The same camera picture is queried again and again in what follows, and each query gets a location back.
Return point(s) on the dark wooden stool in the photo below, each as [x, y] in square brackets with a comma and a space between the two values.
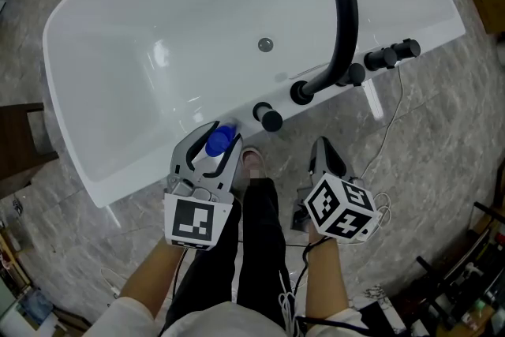
[21, 146]

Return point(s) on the black curved faucet spout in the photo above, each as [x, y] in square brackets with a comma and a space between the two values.
[347, 12]

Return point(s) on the white bathtub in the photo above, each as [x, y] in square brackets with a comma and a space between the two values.
[158, 31]

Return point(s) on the person's right forearm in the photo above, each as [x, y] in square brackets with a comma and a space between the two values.
[325, 276]

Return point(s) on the cardboard box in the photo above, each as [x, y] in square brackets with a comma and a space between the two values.
[489, 2]

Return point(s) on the grey bathtub drain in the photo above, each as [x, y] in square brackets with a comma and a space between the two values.
[265, 44]

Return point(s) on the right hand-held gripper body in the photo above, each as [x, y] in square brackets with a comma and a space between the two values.
[339, 209]

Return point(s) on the black metal rack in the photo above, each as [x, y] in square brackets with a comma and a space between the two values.
[461, 276]

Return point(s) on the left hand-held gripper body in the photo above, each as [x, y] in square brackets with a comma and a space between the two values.
[195, 215]

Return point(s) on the person's left forearm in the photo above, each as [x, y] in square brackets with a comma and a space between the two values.
[154, 272]

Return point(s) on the person's white shirt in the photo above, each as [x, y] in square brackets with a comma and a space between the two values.
[213, 321]

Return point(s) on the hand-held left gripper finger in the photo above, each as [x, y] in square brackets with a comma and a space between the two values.
[230, 159]
[182, 148]

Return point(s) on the person's black trousers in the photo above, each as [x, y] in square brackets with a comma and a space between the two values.
[260, 233]

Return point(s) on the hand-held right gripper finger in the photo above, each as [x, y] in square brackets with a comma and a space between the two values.
[317, 158]
[335, 162]

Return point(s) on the clear bottle with blue cap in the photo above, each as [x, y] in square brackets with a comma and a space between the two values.
[219, 141]

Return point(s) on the black faucet knob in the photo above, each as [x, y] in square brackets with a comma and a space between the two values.
[354, 74]
[380, 58]
[270, 118]
[406, 48]

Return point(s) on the person's pink shoe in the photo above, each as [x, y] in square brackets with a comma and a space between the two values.
[252, 162]

